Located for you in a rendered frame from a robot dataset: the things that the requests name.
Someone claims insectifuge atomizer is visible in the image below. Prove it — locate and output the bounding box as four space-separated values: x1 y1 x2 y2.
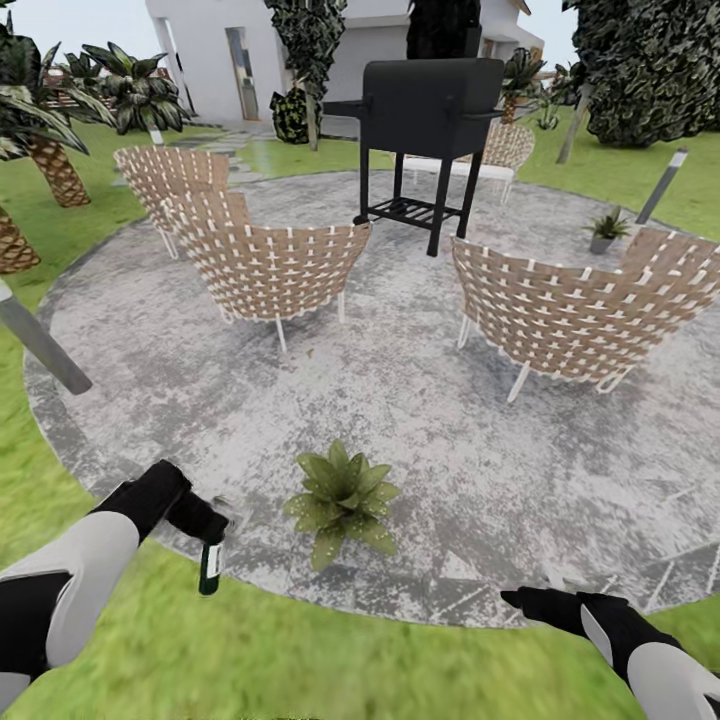
199 540 223 597

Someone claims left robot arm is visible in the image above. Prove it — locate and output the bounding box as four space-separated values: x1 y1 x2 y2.
0 461 247 716

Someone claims pot plant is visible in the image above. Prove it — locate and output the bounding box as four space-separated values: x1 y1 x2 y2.
283 438 401 572
589 205 628 254

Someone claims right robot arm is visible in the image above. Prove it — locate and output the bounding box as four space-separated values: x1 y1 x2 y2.
500 563 720 720

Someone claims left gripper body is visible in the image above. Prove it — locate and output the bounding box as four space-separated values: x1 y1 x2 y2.
170 496 227 544

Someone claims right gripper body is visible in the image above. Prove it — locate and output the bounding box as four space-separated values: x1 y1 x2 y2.
520 587 576 632

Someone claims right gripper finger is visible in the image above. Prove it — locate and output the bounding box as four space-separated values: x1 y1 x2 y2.
500 586 532 610

